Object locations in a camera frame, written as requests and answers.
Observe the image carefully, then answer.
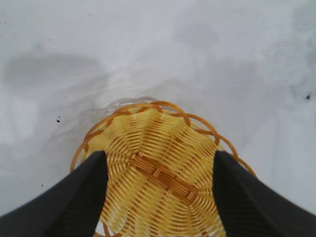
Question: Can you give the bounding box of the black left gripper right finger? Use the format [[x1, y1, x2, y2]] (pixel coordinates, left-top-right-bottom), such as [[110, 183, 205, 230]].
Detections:
[[212, 150, 316, 237]]

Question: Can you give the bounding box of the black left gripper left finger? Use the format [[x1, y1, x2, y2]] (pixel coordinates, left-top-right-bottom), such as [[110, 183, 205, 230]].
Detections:
[[0, 150, 110, 237]]

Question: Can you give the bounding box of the yellow woven plastic basket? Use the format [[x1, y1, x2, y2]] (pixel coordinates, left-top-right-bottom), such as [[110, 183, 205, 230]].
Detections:
[[70, 100, 257, 237]]

